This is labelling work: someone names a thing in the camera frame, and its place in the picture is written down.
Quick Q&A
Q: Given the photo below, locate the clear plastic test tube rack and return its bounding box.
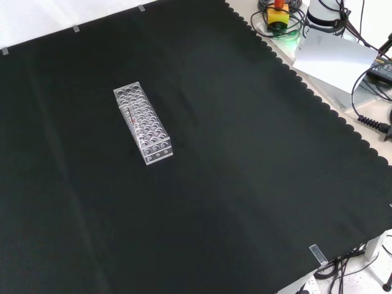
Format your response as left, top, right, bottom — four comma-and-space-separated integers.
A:
113, 81, 175, 167

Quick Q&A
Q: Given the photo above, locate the clear glass test tube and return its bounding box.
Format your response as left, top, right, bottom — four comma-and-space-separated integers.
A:
126, 105, 144, 144

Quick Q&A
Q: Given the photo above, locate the black bench cloth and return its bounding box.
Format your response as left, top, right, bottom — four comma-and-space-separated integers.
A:
0, 0, 392, 294

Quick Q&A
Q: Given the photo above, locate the yellow stop button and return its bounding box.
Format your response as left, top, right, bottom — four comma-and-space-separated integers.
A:
266, 0, 290, 30

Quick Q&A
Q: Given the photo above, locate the clear tape strip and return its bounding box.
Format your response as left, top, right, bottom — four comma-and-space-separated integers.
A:
309, 243, 328, 266

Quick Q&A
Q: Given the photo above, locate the white power strip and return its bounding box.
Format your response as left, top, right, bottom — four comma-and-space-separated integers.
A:
293, 274, 320, 294

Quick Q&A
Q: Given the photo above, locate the black power adapter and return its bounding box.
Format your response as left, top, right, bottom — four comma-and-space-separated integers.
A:
366, 56, 392, 84

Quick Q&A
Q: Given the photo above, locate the black tripod leg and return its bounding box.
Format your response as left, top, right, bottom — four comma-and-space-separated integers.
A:
377, 30, 392, 59

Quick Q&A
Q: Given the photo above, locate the black cable with ribbed plug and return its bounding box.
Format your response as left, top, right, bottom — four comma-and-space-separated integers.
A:
350, 66, 392, 142

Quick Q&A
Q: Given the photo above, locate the black cable bundle under bench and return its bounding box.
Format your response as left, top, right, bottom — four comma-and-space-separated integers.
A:
314, 235, 392, 294

